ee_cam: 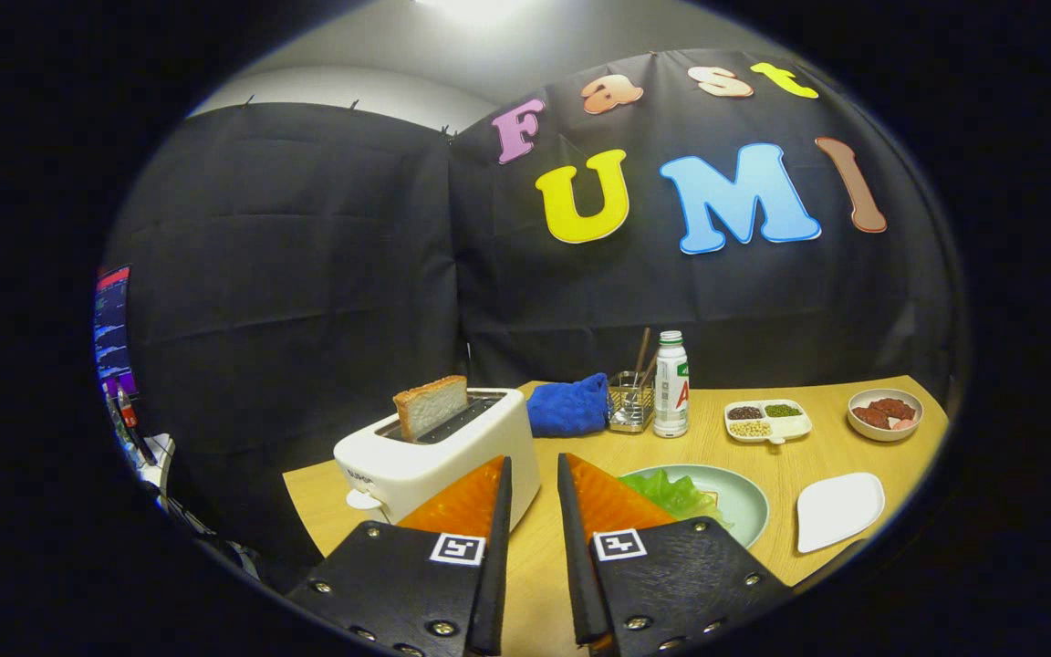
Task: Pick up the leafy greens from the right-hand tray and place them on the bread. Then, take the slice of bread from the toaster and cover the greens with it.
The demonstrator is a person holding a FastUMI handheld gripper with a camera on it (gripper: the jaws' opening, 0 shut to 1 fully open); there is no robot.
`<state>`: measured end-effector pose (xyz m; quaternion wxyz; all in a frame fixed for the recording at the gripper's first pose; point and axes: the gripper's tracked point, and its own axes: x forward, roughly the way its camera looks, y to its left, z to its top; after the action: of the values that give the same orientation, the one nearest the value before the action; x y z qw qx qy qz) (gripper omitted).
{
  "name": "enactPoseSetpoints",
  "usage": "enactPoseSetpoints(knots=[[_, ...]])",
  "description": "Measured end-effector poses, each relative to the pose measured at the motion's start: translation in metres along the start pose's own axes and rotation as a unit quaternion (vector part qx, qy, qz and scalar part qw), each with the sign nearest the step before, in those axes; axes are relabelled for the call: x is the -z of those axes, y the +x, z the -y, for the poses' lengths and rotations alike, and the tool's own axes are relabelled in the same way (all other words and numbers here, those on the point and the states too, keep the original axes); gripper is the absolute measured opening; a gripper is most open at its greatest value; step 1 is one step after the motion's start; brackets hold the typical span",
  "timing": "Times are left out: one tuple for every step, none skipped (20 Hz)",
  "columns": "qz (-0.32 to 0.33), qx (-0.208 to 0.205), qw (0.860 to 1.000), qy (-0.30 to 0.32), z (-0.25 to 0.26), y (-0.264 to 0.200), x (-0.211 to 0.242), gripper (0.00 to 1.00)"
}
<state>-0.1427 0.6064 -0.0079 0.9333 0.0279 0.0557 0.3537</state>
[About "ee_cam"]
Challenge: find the white round meat plate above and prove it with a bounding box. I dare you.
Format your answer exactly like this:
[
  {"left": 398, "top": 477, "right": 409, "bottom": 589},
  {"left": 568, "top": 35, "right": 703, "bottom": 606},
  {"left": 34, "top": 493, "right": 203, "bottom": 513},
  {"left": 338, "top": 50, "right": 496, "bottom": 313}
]
[{"left": 847, "top": 388, "right": 925, "bottom": 443}]

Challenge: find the white toaster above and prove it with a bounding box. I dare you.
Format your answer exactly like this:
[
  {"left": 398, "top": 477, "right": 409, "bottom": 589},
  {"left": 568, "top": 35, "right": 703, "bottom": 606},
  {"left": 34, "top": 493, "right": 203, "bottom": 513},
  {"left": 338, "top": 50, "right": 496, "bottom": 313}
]
[{"left": 333, "top": 387, "right": 542, "bottom": 532}]

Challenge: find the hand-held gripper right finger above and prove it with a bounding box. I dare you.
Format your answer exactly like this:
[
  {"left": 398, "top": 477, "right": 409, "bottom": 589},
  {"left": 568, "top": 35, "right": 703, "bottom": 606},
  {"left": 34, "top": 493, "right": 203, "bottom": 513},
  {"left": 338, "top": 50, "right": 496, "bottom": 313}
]
[{"left": 557, "top": 453, "right": 793, "bottom": 656}]

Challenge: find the white drink bottle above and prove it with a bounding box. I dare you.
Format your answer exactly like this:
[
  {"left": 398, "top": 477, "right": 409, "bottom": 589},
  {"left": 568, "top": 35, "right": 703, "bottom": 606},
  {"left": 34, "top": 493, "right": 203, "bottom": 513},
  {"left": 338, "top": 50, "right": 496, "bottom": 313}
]
[{"left": 652, "top": 330, "right": 692, "bottom": 439}]

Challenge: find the computer monitor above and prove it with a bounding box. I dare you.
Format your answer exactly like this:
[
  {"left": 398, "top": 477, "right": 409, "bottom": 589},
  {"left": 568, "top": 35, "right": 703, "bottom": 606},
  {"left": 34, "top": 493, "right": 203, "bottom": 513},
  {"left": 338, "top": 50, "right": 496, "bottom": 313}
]
[{"left": 93, "top": 265, "right": 134, "bottom": 398}]

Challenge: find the green lettuce leaf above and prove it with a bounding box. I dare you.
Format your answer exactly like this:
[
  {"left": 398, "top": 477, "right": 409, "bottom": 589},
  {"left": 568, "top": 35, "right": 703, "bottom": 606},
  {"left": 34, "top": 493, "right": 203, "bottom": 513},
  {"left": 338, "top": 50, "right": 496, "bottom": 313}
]
[{"left": 619, "top": 468, "right": 729, "bottom": 530}]

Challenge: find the light green round plate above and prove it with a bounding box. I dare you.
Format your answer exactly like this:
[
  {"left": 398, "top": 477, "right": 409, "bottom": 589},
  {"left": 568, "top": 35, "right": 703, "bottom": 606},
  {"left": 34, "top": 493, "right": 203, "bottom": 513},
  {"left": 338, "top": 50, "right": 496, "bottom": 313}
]
[{"left": 617, "top": 464, "right": 771, "bottom": 550}]

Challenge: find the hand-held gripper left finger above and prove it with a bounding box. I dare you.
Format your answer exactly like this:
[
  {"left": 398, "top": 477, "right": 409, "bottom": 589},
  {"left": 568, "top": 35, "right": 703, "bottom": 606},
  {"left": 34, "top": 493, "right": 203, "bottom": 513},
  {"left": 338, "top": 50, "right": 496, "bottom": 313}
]
[{"left": 285, "top": 456, "right": 514, "bottom": 657}]

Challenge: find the white square plate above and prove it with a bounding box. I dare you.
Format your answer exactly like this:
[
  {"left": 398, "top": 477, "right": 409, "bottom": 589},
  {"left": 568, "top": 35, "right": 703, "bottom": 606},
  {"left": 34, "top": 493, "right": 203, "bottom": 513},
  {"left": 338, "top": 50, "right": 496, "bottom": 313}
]
[{"left": 796, "top": 472, "right": 887, "bottom": 555}]

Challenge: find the white divided bean dish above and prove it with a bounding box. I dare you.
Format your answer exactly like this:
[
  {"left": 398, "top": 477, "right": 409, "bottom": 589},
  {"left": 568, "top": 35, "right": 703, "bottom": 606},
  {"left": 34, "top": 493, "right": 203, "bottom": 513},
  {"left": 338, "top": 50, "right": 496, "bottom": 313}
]
[{"left": 723, "top": 399, "right": 813, "bottom": 446}]

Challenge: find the black backdrop cloth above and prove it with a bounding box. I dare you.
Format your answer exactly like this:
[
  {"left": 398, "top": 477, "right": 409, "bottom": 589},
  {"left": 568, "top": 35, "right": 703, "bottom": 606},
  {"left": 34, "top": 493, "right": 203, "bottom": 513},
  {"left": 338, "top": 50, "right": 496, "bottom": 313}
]
[{"left": 101, "top": 47, "right": 964, "bottom": 585}]

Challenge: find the toasted bread slice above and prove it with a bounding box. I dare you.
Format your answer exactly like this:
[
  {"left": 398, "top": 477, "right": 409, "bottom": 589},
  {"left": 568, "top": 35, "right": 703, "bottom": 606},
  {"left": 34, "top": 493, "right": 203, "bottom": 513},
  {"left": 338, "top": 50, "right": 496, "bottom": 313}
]
[{"left": 392, "top": 375, "right": 471, "bottom": 443}]

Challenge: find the metal wire utensil holder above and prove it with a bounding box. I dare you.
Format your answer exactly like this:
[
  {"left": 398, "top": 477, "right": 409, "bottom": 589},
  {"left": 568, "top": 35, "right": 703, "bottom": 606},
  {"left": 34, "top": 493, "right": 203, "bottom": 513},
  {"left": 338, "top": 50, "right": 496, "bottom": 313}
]
[{"left": 608, "top": 370, "right": 656, "bottom": 433}]

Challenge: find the blue cloth mitt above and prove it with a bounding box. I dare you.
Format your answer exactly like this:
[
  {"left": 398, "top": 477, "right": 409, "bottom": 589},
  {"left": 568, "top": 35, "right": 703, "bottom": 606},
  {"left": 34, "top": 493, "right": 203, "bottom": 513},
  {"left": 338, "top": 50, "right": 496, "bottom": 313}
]
[{"left": 525, "top": 372, "right": 611, "bottom": 439}]

